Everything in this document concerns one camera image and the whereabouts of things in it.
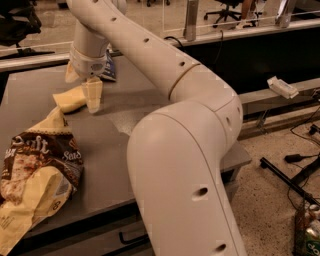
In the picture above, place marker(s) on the black tripod stand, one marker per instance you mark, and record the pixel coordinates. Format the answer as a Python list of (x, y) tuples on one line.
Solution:
[(264, 163)]

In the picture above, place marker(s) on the blue chip bag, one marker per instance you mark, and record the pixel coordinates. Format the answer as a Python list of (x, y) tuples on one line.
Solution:
[(109, 72)]

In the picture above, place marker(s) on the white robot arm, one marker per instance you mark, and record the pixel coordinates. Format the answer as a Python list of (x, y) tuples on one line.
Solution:
[(174, 153)]

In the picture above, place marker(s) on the grey drawer cabinet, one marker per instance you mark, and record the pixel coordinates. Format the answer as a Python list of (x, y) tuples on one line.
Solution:
[(88, 152)]

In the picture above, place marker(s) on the black chair left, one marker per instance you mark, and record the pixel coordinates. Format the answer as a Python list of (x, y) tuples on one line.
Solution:
[(18, 19)]

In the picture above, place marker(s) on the metal glass bracket middle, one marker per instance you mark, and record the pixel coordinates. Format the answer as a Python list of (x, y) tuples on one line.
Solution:
[(189, 32)]

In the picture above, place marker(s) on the white small box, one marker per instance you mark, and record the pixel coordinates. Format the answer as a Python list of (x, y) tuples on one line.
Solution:
[(282, 88)]

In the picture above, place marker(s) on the metal glass bracket right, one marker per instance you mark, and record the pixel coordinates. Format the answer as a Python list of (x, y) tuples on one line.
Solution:
[(284, 13)]

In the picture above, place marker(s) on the green soda can pack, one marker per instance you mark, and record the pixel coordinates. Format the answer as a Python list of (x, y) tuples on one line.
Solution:
[(307, 231)]

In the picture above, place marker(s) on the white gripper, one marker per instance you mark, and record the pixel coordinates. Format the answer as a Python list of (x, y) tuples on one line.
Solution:
[(87, 66)]

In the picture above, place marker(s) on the metal glass bracket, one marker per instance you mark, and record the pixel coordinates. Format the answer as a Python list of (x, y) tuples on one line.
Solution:
[(284, 13), (189, 32)]

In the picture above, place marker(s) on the black drawer handle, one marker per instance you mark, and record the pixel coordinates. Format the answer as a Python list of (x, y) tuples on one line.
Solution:
[(125, 241)]

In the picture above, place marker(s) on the black office chair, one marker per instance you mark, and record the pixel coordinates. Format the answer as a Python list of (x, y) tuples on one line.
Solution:
[(228, 11)]

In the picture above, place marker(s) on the brown yellow snack bag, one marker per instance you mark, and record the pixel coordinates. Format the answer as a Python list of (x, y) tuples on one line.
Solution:
[(41, 170)]

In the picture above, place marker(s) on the yellow sponge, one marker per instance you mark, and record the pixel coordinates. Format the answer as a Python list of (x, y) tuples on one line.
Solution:
[(70, 100)]

